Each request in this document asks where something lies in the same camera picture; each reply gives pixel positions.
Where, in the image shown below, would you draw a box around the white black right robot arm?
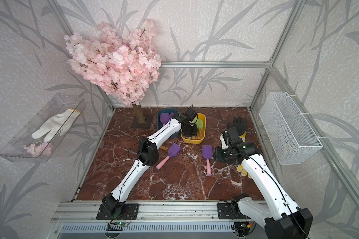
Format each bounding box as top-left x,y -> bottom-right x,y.
214,127 -> 313,239

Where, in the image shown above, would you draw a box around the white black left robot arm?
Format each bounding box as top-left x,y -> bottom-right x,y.
101,106 -> 198,219

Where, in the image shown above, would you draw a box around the yellow storage box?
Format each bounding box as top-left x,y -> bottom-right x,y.
180,113 -> 206,144

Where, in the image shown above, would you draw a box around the dark teal storage box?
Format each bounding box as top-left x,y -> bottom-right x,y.
155,108 -> 181,140

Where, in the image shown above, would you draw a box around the pink blossoms in box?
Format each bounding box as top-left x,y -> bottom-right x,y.
23,141 -> 53,157

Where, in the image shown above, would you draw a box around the black rubber glove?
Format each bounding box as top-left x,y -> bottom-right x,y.
227,117 -> 247,137

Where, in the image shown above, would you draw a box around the yellow dotted work glove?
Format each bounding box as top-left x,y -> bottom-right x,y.
236,164 -> 252,179

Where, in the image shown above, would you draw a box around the pink artificial blossom tree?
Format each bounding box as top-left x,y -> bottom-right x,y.
64,19 -> 162,124

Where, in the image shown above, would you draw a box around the left circuit board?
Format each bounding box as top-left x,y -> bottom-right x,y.
107,222 -> 131,231

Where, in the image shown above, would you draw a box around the white cotton glove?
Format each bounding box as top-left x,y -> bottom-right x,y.
32,109 -> 81,142

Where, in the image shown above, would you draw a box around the purple square shovel pink handle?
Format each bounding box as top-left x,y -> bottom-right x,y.
156,143 -> 181,170

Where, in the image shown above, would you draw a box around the white wire mesh basket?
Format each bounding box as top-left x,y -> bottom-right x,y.
259,92 -> 323,165

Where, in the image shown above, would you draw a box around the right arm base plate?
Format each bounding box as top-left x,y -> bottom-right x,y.
217,201 -> 251,220

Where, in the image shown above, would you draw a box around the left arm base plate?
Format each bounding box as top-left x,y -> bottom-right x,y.
96,203 -> 140,221

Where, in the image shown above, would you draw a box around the clear acrylic wall box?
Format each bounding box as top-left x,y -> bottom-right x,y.
0,93 -> 86,163

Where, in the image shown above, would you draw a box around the aluminium front rail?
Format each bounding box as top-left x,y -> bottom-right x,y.
50,200 -> 303,224

